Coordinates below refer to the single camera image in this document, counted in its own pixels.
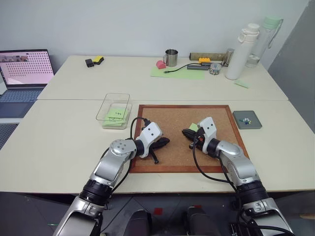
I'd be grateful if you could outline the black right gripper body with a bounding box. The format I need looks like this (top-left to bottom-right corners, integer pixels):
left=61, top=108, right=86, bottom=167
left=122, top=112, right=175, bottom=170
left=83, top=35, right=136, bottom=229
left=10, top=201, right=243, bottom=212
left=189, top=131, right=205, bottom=151

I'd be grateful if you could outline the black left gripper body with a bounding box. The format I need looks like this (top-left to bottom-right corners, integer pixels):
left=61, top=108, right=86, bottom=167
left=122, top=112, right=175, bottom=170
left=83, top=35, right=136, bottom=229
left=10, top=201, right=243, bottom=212
left=147, top=139, right=162, bottom=151

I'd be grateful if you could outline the plain green sticky note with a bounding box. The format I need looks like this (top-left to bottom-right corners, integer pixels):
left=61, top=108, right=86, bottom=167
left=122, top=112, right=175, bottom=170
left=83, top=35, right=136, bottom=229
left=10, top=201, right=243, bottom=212
left=101, top=117, right=126, bottom=128

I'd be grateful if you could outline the green note with writing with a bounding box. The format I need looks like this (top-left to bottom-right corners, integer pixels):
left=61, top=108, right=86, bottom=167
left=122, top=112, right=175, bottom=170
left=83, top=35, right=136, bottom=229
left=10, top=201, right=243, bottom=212
left=106, top=107, right=128, bottom=121

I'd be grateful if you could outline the grey square tray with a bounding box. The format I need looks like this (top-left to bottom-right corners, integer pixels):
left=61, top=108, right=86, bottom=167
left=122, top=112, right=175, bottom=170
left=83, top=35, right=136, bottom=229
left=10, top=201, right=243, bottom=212
left=232, top=110, right=263, bottom=130

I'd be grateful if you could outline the clear plastic box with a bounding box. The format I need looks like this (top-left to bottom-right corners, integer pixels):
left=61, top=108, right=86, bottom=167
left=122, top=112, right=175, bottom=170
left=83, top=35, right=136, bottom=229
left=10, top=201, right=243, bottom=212
left=95, top=92, right=134, bottom=130

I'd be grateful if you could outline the clear jar of pushpins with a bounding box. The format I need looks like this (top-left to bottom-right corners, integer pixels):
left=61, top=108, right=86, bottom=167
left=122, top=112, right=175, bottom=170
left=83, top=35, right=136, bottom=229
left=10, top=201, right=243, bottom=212
left=209, top=62, right=221, bottom=76

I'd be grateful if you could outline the green sticky note pad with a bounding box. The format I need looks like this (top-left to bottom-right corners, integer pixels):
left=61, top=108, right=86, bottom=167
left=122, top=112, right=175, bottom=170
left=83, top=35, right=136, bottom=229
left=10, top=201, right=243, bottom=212
left=233, top=79, right=250, bottom=89

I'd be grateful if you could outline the wood framed cork board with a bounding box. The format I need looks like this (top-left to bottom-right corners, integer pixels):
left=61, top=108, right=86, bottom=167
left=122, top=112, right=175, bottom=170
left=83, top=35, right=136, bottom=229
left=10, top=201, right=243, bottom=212
left=129, top=105, right=251, bottom=174

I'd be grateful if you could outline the large green paper sheet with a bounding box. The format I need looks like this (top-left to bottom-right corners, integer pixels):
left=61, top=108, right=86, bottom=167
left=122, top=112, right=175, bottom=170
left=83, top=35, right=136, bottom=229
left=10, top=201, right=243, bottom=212
left=150, top=65, right=206, bottom=80

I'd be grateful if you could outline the grey usb hub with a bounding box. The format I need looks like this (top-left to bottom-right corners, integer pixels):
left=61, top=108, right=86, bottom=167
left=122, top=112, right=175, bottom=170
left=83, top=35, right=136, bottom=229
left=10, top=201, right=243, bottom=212
left=187, top=64, right=212, bottom=71

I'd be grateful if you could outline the dark rounded shape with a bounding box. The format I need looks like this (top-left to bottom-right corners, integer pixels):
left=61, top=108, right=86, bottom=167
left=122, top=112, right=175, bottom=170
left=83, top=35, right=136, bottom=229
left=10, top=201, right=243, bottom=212
left=127, top=209, right=153, bottom=236
left=181, top=205, right=210, bottom=236

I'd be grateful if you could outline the metal mug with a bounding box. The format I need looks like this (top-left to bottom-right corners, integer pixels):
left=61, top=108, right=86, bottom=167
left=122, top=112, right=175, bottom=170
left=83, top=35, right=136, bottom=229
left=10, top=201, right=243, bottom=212
left=161, top=49, right=179, bottom=67

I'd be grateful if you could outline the long brown bar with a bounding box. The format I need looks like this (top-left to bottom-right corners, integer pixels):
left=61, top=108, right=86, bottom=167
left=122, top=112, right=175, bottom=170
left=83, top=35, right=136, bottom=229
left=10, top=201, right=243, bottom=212
left=189, top=52, right=231, bottom=60

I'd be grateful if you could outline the white water bottle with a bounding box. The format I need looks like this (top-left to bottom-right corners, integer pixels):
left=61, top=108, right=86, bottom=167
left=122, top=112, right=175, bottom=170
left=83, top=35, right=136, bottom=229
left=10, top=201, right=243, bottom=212
left=224, top=23, right=261, bottom=81

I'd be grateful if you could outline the clear bottle with green lid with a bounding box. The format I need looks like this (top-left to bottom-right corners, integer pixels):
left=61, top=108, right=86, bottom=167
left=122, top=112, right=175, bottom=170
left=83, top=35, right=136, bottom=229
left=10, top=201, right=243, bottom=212
left=246, top=16, right=284, bottom=69

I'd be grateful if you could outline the grey perforated panel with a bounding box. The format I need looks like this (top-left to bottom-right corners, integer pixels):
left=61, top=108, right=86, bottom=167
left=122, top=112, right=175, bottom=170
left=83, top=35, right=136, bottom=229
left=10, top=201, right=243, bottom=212
left=0, top=122, right=20, bottom=150

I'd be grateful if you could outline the open laptop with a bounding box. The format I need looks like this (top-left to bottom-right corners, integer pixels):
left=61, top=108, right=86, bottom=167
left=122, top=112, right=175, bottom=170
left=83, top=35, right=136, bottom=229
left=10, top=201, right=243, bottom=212
left=0, top=49, right=56, bottom=119

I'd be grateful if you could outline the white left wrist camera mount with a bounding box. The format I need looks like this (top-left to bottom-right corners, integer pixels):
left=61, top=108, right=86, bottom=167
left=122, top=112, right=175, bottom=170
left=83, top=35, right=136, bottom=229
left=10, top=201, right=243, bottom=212
left=136, top=121, right=164, bottom=158

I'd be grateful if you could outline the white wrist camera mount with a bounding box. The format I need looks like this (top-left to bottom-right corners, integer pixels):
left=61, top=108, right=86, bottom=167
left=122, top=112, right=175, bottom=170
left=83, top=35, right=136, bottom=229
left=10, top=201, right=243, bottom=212
left=196, top=117, right=218, bottom=153
left=136, top=121, right=164, bottom=158

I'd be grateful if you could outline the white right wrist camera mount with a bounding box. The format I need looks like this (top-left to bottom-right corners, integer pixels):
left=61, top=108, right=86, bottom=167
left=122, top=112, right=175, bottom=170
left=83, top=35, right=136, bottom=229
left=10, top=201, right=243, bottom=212
left=196, top=117, right=218, bottom=153

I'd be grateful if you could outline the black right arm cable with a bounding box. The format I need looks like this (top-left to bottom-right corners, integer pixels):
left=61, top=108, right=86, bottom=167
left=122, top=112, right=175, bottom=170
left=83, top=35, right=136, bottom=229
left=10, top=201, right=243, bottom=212
left=192, top=134, right=241, bottom=200

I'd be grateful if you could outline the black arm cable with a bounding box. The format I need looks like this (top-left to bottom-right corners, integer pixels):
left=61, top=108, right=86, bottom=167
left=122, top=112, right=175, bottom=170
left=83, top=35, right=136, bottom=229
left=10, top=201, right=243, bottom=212
left=99, top=117, right=151, bottom=195
left=192, top=134, right=241, bottom=200

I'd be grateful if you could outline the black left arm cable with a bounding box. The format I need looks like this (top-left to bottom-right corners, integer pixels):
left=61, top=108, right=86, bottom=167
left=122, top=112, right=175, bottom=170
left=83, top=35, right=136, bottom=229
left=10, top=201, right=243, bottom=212
left=99, top=117, right=151, bottom=195

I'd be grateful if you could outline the black usb cable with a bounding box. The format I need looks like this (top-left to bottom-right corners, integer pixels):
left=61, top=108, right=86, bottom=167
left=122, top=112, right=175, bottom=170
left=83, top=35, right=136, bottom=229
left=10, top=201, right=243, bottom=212
left=164, top=64, right=198, bottom=74

